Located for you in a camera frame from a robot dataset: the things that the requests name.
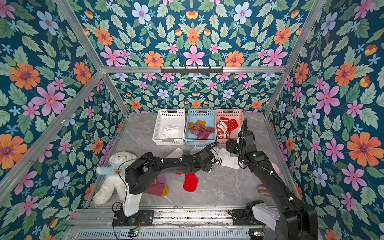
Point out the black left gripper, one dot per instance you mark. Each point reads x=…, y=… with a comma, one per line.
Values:
x=209, y=164

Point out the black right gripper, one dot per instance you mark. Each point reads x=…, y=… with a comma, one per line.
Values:
x=243, y=138

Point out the white crew sock black stripes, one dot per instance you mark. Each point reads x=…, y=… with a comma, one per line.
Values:
x=223, y=158

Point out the plain red sock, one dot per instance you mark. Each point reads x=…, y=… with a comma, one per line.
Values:
x=191, y=182

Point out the red white striped santa sock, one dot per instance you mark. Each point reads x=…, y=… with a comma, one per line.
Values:
x=223, y=131

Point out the purple striped sock bottom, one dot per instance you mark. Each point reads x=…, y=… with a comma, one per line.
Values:
x=206, y=134

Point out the purple striped sock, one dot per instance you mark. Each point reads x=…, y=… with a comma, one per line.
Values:
x=195, y=130
x=158, y=187
x=198, y=123
x=206, y=134

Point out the small white ankle sock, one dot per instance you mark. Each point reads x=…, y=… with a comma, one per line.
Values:
x=168, y=132

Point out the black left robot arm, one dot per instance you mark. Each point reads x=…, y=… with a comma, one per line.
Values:
x=141, y=174

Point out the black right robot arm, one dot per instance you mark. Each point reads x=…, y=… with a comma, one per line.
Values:
x=292, y=220

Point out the pink plastic basket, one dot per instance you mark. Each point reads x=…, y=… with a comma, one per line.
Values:
x=231, y=114

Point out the light blue plastic basket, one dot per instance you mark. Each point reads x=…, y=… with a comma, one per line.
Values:
x=207, y=116

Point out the white plastic basket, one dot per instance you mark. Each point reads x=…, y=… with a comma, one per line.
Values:
x=172, y=117

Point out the white sock far right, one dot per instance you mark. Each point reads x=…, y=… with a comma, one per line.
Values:
x=233, y=161

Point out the white sock black stripes left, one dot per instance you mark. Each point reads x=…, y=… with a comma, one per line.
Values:
x=177, y=153

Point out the pink alarm clock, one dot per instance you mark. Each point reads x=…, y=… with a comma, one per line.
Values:
x=276, y=168

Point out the plaid beige pouch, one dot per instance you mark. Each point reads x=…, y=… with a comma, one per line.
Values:
x=262, y=190

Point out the white teddy bear blue sweater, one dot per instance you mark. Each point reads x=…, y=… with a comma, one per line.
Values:
x=114, y=179

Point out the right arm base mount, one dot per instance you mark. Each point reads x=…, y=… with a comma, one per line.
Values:
x=244, y=216

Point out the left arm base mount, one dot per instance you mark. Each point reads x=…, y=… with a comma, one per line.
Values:
x=142, y=218

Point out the black hook rail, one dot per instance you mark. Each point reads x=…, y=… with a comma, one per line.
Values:
x=191, y=70

